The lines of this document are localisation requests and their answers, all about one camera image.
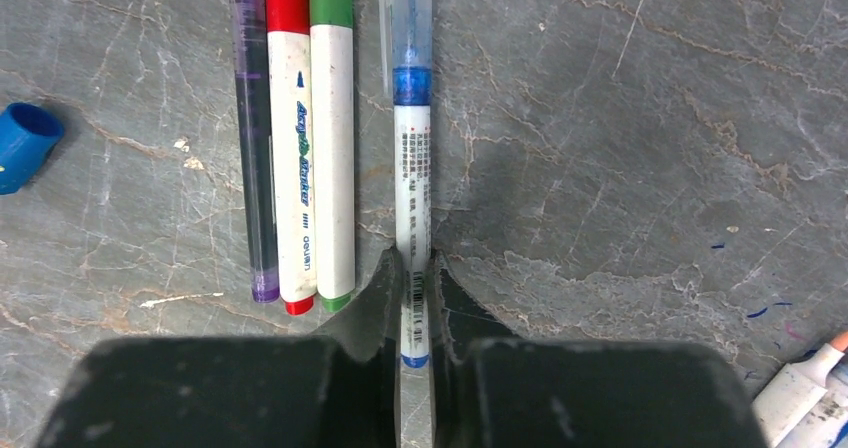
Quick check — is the blue pen cap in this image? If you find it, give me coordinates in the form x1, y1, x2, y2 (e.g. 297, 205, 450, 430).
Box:
1, 102, 65, 195

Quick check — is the dark blue cap marker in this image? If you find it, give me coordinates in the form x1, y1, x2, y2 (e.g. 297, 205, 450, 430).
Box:
777, 363, 847, 448

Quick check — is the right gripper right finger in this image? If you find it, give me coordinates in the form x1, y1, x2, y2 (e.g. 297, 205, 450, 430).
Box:
427, 251, 765, 447

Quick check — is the clear barrel blue marker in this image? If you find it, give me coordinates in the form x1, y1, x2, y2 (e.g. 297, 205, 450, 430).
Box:
379, 0, 433, 368

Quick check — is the purple grey marker pen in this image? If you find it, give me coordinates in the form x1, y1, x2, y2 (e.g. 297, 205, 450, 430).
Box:
222, 0, 280, 303

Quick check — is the peach marker pen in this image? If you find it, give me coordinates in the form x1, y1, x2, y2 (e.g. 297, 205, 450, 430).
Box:
752, 333, 847, 447

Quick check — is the green cap marker pen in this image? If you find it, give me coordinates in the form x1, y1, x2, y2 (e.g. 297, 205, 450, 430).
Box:
310, 0, 356, 313

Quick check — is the red cap marker pen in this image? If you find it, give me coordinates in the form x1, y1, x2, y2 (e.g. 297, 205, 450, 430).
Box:
266, 0, 317, 316

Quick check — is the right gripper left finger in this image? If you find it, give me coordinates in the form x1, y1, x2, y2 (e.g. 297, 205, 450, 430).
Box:
37, 248, 403, 447

